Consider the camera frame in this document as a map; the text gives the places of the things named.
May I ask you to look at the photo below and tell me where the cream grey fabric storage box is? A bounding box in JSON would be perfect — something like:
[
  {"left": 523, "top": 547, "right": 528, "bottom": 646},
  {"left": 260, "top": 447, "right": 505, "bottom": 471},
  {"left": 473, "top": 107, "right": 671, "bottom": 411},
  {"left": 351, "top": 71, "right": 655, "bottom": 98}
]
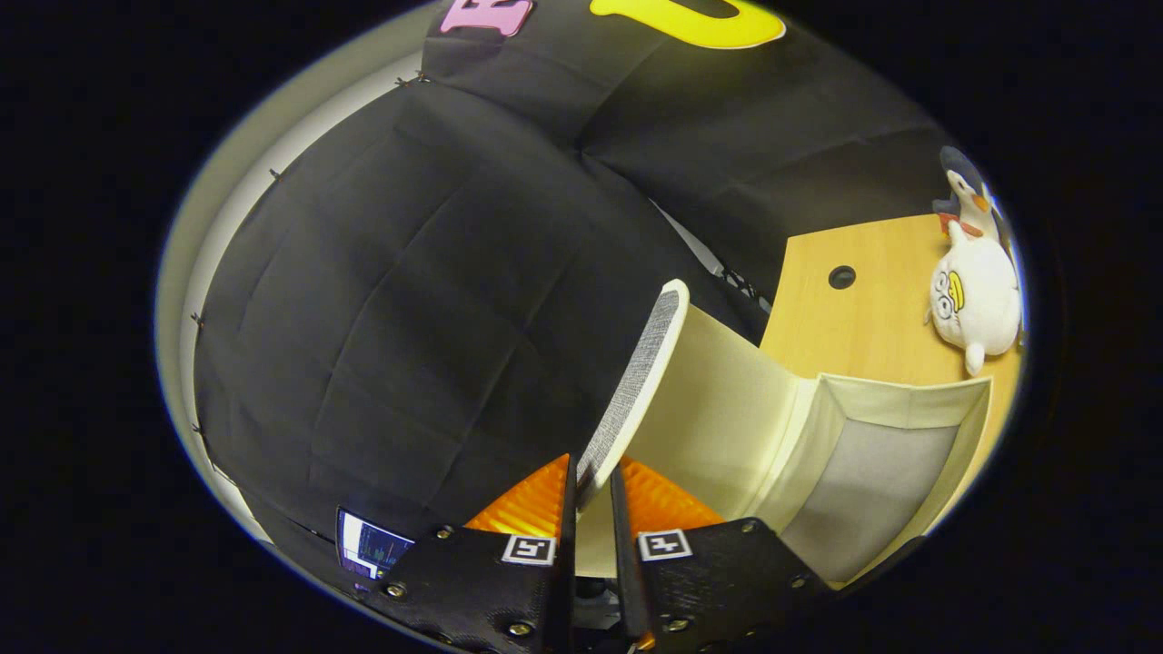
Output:
[{"left": 574, "top": 304, "right": 993, "bottom": 587}]

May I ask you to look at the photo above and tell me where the penguin plush toy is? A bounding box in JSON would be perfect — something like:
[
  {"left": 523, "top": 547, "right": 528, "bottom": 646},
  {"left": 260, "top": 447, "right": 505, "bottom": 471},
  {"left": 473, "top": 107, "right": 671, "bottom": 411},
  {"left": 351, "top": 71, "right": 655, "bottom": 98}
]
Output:
[{"left": 931, "top": 145, "right": 1002, "bottom": 243}]

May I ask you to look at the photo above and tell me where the black backdrop cloth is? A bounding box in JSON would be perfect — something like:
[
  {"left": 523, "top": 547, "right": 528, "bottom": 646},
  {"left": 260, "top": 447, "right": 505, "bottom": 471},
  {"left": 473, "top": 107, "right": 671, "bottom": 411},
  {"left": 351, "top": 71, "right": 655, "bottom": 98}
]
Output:
[{"left": 193, "top": 0, "right": 978, "bottom": 582}]

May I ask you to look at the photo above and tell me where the white duck plush toy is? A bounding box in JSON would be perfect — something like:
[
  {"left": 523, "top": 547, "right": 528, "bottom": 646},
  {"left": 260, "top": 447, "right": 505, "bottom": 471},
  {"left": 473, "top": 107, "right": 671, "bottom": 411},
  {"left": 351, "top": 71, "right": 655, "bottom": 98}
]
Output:
[{"left": 925, "top": 222, "right": 1024, "bottom": 378}]

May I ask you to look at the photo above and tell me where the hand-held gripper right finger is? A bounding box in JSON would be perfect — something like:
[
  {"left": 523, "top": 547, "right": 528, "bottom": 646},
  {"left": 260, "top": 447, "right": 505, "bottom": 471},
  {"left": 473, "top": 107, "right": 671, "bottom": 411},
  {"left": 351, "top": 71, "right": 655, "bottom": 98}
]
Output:
[{"left": 611, "top": 457, "right": 830, "bottom": 654}]

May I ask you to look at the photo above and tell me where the computer monitor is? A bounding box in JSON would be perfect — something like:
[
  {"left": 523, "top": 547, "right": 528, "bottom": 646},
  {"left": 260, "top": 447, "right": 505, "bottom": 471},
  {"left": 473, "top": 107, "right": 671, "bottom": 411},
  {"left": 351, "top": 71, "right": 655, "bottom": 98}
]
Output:
[{"left": 336, "top": 507, "right": 415, "bottom": 580}]

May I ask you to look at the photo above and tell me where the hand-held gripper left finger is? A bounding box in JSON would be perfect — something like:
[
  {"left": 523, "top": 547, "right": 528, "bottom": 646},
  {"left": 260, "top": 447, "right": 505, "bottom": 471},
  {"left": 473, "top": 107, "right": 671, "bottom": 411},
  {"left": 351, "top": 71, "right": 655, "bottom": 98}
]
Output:
[{"left": 357, "top": 453, "right": 579, "bottom": 654}]

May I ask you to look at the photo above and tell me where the grey storage box lid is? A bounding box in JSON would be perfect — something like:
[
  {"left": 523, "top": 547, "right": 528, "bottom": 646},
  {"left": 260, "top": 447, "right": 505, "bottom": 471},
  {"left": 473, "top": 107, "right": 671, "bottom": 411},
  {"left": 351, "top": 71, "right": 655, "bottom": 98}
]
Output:
[{"left": 575, "top": 279, "right": 691, "bottom": 514}]

